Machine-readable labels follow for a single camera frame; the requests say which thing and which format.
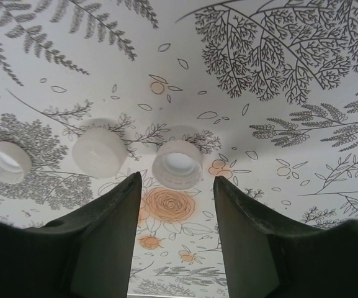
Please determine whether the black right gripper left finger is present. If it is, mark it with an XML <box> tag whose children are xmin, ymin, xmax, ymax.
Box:
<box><xmin>0</xmin><ymin>171</ymin><xmax>142</xmax><ymax>298</ymax></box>

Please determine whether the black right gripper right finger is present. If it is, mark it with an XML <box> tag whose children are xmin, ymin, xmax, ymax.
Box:
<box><xmin>213</xmin><ymin>175</ymin><xmax>358</xmax><ymax>298</ymax></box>

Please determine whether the white smooth bottle cap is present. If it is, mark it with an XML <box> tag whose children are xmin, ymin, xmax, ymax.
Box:
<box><xmin>71</xmin><ymin>118</ymin><xmax>127</xmax><ymax>180</ymax></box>

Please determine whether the white ribbed bottle cap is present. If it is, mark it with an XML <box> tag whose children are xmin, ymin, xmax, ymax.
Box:
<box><xmin>151</xmin><ymin>140</ymin><xmax>204</xmax><ymax>190</ymax></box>

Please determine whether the floral patterned table mat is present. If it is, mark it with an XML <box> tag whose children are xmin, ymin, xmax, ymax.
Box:
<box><xmin>0</xmin><ymin>0</ymin><xmax>358</xmax><ymax>298</ymax></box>

